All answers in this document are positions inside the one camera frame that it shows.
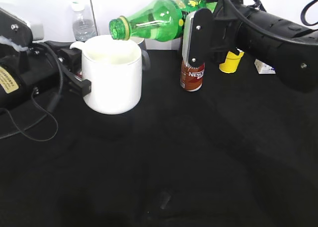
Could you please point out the white blueberry milk carton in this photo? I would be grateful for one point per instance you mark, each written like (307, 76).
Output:
(263, 68)

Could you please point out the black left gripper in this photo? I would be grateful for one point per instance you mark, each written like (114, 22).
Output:
(72, 61)

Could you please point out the brown Nescafe coffee bottle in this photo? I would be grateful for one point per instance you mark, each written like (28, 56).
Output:
(191, 79)

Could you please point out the green Sprite soda bottle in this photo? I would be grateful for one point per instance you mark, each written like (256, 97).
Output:
(162, 20)

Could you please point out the grey ceramic mug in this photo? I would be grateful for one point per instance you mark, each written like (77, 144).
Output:
(146, 63)

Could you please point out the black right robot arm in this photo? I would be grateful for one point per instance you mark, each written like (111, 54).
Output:
(291, 49)

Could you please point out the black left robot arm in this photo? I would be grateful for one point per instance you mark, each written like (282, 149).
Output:
(28, 65)

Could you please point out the yellow paper cup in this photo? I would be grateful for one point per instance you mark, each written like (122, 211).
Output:
(231, 63)

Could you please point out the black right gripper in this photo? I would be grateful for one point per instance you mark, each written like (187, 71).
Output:
(210, 35)

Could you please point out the white ceramic mug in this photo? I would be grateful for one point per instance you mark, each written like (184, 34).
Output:
(114, 68)

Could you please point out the clear water bottle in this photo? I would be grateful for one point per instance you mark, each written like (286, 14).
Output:
(83, 24)

